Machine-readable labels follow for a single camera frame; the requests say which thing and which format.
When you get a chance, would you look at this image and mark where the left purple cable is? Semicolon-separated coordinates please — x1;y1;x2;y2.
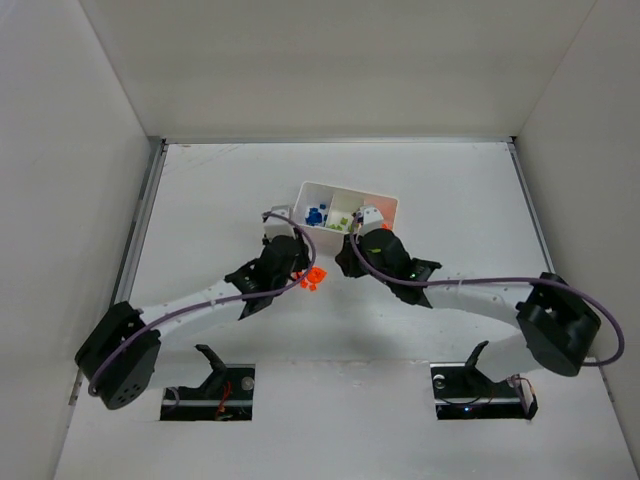
87;212;317;397

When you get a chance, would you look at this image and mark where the white three-compartment container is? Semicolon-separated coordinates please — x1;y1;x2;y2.
293;181;398;255

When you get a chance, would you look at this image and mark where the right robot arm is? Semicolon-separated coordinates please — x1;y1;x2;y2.
335;229;601;382

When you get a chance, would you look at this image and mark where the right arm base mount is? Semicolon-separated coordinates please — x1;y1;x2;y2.
430;341;539;421

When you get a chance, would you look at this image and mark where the orange lego cluster piece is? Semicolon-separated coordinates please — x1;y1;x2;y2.
307;267;327;284

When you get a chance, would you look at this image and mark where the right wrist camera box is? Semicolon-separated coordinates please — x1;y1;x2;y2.
355;205;385;236

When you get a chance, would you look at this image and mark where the large blue arch lego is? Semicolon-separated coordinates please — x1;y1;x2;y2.
305;204;328;227

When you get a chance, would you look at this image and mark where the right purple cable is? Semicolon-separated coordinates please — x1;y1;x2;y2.
348;212;625;367

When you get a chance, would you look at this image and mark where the purple cable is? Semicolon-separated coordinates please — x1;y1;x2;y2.
87;212;317;397
348;212;625;367

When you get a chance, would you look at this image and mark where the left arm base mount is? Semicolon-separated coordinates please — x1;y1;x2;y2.
159;344;256;422

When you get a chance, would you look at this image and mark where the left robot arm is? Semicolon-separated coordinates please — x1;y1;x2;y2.
75;232;317;410

